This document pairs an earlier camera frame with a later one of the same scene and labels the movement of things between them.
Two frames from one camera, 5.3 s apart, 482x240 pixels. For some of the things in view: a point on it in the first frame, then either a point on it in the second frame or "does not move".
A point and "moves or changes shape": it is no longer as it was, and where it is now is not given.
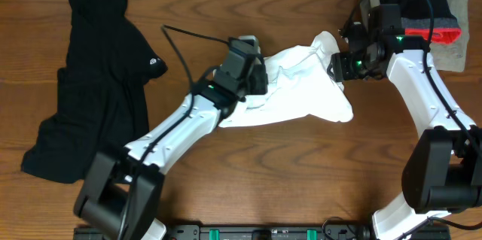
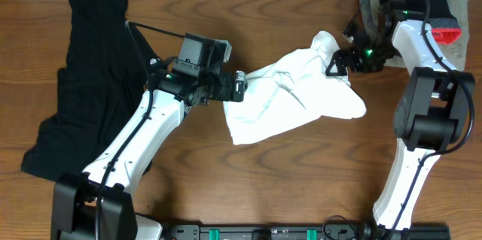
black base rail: x=257 y=232 does not move
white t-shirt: x=300 y=85 moves or changes shape
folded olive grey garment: x=453 y=57 does not move
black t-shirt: x=102 y=104 does not move
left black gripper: x=261 y=77 to x=225 y=92
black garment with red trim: x=425 y=7 does not move
